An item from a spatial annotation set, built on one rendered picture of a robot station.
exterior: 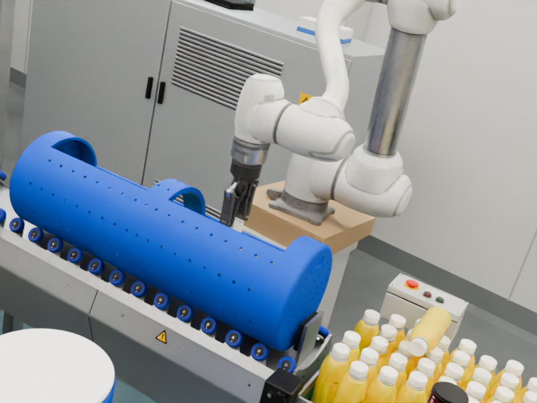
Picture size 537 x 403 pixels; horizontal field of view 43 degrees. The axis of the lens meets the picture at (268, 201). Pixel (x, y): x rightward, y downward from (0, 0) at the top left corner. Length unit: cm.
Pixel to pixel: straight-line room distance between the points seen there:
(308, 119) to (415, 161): 289
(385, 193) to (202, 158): 173
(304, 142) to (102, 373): 65
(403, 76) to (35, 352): 117
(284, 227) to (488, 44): 235
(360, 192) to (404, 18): 53
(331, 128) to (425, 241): 301
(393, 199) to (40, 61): 290
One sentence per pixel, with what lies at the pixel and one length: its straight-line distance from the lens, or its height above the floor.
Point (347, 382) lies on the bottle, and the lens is 155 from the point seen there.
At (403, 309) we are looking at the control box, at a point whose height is 105.
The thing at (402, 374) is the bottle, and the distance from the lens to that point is 163.
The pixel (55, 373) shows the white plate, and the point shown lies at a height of 104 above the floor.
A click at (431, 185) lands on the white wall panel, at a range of 437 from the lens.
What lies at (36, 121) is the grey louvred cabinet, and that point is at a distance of 457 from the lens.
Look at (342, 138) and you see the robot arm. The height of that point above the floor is 152.
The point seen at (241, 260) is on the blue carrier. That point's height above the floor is 118.
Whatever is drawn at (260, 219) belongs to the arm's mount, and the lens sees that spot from 217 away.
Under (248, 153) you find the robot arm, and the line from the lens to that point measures 162.
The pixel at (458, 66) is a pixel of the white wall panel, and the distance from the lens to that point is 424.
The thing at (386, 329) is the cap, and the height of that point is 108.
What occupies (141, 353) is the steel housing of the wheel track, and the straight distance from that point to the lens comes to 189.
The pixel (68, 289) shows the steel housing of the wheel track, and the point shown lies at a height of 87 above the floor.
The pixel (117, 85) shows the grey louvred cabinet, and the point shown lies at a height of 89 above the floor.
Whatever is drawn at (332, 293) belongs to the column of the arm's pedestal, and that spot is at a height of 80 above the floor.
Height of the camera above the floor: 192
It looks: 22 degrees down
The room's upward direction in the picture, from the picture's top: 13 degrees clockwise
